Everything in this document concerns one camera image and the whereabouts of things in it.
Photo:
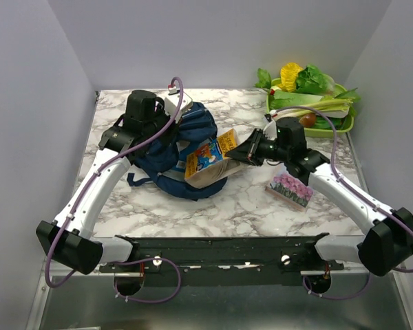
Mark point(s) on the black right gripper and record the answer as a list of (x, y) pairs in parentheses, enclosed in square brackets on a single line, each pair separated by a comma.
[(248, 150)]

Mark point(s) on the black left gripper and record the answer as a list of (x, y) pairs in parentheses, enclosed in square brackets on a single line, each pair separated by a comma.
[(174, 128)]

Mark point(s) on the navy blue student backpack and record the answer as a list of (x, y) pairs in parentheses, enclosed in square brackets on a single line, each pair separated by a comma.
[(165, 165)]

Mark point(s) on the yellow orange paperback book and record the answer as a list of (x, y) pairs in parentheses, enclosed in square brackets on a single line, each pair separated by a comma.
[(209, 164)]

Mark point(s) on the white flower cover book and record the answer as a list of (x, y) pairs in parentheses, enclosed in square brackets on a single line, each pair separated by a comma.
[(290, 189)]

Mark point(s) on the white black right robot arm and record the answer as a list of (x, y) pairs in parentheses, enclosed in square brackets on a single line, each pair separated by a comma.
[(387, 238)]

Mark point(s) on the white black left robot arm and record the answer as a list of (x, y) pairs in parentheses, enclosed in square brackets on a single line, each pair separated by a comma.
[(67, 239)]

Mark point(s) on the brown toy mushroom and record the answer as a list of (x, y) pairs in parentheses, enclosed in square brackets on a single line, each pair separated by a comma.
[(308, 120)]

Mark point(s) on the yellow toy flower vegetable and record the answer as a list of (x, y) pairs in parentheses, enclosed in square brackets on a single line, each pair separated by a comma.
[(289, 74)]

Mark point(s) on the green toy lettuce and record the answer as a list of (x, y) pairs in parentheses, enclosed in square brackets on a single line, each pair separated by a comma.
[(312, 80)]

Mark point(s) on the toy celery stalk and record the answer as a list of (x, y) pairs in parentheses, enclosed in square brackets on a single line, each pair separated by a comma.
[(333, 108)]

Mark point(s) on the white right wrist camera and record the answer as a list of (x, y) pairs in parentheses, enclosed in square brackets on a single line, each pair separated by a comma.
[(270, 129)]

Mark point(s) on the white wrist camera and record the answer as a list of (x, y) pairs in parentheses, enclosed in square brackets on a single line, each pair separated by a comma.
[(270, 129), (176, 103)]

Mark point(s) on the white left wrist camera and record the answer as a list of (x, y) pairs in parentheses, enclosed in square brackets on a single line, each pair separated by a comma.
[(176, 103)]

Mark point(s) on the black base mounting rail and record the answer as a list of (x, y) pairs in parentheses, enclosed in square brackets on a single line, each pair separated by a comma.
[(231, 261)]

